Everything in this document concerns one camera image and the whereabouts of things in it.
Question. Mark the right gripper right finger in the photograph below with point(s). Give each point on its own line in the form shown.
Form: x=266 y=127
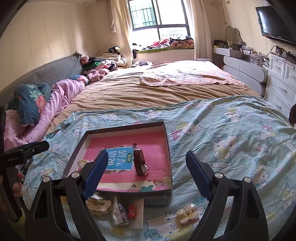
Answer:
x=247 y=220

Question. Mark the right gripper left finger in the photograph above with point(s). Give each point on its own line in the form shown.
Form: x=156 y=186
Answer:
x=47 y=221

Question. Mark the bagged red earrings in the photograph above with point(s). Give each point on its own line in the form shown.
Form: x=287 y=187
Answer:
x=136 y=214

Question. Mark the dark red wristwatch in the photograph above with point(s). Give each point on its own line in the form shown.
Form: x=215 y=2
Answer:
x=139 y=161

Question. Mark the bagged clear bead item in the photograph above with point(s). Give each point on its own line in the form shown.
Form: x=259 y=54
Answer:
x=119 y=214

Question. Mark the left hand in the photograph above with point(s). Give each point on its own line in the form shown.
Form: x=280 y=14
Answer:
x=17 y=187

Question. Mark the beige flower hair clip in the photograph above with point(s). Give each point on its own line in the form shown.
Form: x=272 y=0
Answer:
x=98 y=206

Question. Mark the cream flower hair claw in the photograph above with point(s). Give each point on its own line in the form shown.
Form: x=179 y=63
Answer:
x=189 y=212

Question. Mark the Hello Kitty bed sheet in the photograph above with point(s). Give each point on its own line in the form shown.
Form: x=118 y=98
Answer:
x=238 y=136

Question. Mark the pink quilt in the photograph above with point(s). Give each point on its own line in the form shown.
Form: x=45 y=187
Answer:
x=62 y=94

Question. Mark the dark cardboard box tray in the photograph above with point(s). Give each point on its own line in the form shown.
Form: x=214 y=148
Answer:
x=151 y=198

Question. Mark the dark floral pillow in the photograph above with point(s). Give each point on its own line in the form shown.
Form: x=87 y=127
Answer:
x=29 y=101

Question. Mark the white drawer cabinet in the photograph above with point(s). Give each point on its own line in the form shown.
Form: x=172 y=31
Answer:
x=280 y=86

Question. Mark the tan bed sheet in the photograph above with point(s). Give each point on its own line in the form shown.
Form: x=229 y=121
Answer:
x=128 y=93

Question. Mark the grey white dresser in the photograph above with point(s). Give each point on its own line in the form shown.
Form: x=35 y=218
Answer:
x=248 y=73

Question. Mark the pink floral blanket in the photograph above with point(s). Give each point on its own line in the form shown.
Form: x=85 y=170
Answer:
x=186 y=72

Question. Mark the grey padded headboard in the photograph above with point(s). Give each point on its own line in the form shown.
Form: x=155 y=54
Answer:
x=49 y=73

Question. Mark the clothes pile on bed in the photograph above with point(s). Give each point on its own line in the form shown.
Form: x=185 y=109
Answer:
x=95 y=68

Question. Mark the right cream curtain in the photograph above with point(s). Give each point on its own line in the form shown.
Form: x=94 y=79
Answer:
x=202 y=37

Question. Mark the cream curtain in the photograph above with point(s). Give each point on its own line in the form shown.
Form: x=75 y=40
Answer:
x=121 y=24
x=202 y=37

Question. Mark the clothes on window sill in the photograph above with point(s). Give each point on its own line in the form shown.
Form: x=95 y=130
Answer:
x=177 y=43

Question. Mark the vanity mirror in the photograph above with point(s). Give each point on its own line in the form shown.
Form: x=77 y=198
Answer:
x=232 y=35

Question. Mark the black television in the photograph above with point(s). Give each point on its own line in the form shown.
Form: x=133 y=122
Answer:
x=272 y=26

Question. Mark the window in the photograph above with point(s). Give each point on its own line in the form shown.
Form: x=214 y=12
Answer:
x=156 y=20

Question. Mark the left cream curtain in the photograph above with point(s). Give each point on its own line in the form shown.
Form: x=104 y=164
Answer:
x=121 y=24

